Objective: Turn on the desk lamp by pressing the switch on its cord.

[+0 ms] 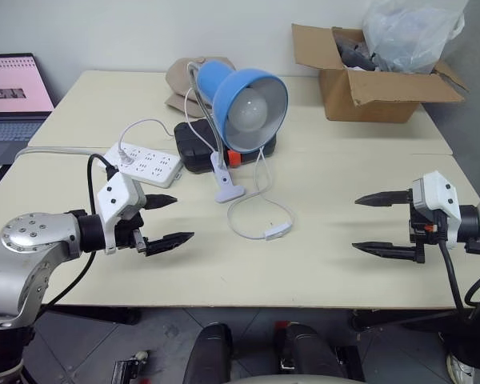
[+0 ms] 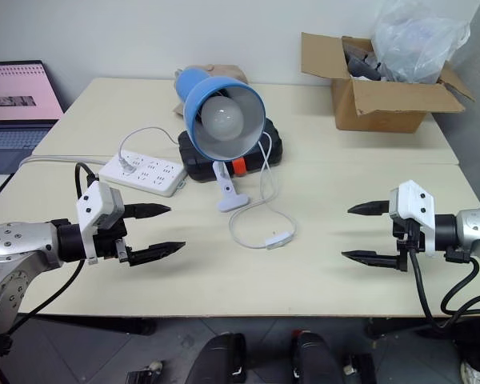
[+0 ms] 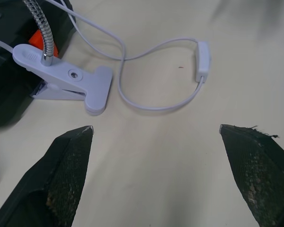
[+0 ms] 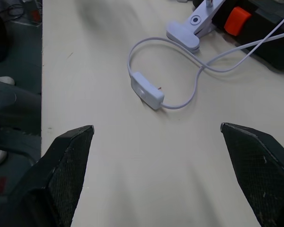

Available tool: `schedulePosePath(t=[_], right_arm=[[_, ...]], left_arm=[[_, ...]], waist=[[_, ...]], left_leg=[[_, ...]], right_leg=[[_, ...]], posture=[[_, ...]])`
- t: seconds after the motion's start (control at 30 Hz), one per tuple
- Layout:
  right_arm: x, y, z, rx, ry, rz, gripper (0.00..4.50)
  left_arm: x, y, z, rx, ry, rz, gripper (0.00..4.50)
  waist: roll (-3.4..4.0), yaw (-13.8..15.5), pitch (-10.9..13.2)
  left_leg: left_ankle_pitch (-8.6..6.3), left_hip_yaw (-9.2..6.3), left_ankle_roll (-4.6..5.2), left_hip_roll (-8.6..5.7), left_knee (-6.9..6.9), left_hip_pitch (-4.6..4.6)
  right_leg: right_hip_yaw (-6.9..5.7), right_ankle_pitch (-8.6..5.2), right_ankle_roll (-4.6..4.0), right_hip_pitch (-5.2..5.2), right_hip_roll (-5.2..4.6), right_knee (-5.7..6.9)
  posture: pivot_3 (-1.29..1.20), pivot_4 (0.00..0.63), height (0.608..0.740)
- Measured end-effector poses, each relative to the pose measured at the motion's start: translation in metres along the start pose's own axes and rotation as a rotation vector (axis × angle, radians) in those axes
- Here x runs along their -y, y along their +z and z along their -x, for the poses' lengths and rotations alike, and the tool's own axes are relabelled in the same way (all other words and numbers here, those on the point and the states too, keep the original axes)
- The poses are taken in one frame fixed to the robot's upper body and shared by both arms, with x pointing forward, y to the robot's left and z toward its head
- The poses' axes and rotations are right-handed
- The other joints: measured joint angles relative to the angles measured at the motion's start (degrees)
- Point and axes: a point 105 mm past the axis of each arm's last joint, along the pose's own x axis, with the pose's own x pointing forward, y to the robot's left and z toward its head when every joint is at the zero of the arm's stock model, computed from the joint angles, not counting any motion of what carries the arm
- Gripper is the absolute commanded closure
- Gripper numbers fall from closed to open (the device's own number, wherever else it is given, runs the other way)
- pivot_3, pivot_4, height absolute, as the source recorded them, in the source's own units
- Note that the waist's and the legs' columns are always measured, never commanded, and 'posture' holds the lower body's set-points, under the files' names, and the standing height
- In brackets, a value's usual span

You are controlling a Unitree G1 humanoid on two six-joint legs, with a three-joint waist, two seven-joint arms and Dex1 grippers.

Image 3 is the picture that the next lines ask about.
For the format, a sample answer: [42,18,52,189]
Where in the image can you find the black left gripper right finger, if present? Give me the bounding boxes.
[219,123,284,227]

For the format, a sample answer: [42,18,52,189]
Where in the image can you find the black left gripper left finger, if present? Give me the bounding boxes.
[0,125,95,227]

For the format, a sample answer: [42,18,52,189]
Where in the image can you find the white plastic clamp with gooseneck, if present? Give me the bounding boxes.
[13,0,114,116]

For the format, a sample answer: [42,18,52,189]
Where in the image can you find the black box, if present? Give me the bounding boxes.
[0,0,77,130]

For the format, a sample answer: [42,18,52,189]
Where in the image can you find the orange block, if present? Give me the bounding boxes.
[28,30,60,59]

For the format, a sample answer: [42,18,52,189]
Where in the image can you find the white inline cable switch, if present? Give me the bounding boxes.
[195,41,212,83]

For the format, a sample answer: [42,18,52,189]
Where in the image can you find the white cable with switch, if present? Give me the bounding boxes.
[0,0,204,112]

